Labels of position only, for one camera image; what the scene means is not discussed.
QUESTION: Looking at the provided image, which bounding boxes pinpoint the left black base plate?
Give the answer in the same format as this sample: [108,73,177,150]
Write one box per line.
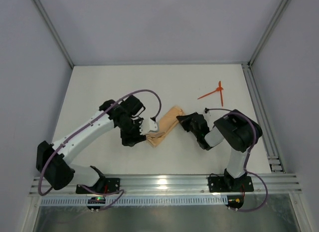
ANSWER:
[75,178,121,194]

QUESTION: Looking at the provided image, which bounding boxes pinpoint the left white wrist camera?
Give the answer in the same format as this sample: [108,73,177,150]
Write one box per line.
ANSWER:
[140,118,159,135]

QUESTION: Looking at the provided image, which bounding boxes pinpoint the purple cable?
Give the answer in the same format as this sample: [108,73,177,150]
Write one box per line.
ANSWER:
[37,89,162,214]
[203,107,269,213]

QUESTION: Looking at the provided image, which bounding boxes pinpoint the peach cloth napkin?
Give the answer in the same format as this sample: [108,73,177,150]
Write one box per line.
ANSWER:
[147,106,185,148]

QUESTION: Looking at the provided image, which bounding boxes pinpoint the right frame post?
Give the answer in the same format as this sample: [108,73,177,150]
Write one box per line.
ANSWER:
[248,0,292,67]

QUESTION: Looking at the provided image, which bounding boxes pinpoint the orange plastic fork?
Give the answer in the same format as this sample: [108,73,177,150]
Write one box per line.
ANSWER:
[197,87,223,100]

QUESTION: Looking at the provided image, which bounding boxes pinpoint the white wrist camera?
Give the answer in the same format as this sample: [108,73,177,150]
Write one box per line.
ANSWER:
[140,118,159,135]
[204,108,211,117]

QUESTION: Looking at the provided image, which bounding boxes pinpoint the left frame post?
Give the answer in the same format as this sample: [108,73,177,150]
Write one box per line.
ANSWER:
[31,0,75,69]

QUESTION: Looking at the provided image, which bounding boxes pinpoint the aluminium rail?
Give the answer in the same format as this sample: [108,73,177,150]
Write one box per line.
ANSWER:
[242,63,286,174]
[29,174,303,197]

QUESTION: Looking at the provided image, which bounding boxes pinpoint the right side aluminium rail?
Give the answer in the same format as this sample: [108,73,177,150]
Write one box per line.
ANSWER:
[242,63,286,174]

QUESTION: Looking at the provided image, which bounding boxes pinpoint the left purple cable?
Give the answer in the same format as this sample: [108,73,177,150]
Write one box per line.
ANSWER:
[37,89,162,214]

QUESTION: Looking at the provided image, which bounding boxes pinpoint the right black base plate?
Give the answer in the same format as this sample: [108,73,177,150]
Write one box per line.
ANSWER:
[207,174,254,193]

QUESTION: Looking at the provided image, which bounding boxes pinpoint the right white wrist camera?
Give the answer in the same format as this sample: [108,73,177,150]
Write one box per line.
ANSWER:
[204,108,211,117]

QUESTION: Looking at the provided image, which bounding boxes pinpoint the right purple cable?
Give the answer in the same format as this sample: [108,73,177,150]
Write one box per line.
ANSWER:
[203,107,269,213]

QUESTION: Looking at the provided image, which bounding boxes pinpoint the frame post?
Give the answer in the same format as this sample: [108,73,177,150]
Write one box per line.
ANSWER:
[248,0,292,67]
[31,0,75,69]

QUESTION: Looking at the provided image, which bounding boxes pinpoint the aluminium front rail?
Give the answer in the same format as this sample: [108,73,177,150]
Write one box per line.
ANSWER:
[29,174,303,197]

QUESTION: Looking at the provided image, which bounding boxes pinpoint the perforated cable tray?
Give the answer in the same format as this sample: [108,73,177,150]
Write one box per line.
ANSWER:
[40,194,228,207]

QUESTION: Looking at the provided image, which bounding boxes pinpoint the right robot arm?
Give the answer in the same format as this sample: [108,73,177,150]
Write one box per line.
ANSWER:
[176,109,263,192]

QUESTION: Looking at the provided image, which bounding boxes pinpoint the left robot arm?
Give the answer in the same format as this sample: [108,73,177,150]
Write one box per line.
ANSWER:
[36,95,146,194]

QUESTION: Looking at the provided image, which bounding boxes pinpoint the orange plastic knife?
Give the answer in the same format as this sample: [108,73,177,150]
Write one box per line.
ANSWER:
[218,81,224,107]

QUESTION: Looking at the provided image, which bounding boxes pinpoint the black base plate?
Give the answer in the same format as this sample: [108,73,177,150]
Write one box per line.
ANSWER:
[75,178,121,194]
[207,174,254,193]

